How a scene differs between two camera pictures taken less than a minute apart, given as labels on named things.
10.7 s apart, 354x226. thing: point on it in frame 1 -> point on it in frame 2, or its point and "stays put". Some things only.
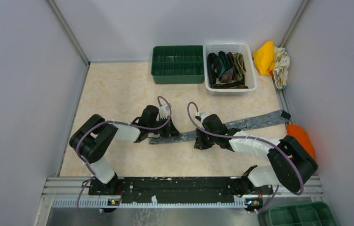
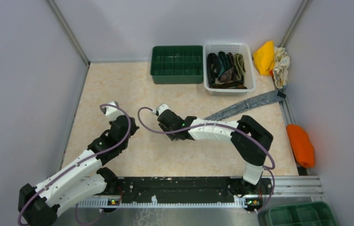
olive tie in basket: [241, 69] stays put
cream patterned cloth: [280, 74] stays put
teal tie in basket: [225, 62] stays put
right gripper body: [206, 141] -> [172, 136]
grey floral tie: [182, 136] -> [245, 105]
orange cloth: [302, 138] stays put
